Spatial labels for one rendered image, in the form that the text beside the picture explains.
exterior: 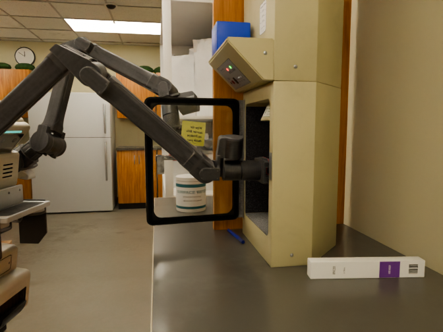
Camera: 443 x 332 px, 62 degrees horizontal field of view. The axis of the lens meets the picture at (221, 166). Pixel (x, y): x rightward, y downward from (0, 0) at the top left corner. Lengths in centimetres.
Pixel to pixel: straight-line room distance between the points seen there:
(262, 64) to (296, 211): 38
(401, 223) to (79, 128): 514
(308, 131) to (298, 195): 16
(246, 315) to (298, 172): 38
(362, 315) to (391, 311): 6
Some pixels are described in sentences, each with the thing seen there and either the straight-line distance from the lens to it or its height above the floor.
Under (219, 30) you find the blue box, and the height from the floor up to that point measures 157.
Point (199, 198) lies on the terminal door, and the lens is 120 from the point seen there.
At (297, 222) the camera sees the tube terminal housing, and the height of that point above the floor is 105.
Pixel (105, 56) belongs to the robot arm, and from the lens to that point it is 145.
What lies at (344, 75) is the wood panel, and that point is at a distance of 142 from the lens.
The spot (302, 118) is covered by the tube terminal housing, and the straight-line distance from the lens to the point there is 95.
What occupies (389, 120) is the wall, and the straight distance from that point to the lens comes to 127.
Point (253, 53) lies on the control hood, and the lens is 92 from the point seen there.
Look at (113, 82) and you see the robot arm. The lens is 96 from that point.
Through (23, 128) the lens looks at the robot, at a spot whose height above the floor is 129.
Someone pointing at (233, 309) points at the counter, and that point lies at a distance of 78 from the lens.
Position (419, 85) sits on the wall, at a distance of 117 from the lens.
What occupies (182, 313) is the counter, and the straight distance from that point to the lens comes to 77.
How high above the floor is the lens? 130
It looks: 6 degrees down
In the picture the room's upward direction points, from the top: straight up
